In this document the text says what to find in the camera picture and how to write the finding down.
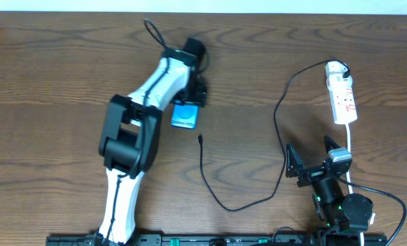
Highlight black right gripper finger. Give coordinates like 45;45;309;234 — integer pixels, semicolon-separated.
286;143;304;178
324;135;341;152

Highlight blue Galaxy S25+ smartphone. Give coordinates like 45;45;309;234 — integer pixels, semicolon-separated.
171;105;199;129

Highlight black USB charging cable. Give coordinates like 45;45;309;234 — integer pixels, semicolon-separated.
197;59;352;213

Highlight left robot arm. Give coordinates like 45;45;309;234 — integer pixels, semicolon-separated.
95;38;207;245

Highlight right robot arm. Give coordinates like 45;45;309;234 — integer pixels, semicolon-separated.
286;135;373;245

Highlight white USB charger adapter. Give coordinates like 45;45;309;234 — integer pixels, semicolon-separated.
325;60;350;79

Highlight white power strip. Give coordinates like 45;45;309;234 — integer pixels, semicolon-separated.
326;73;358;125

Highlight white power strip cord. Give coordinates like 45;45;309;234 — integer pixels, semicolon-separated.
345;123;365;246

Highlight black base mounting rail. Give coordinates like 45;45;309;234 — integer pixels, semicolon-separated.
46;233;389;246

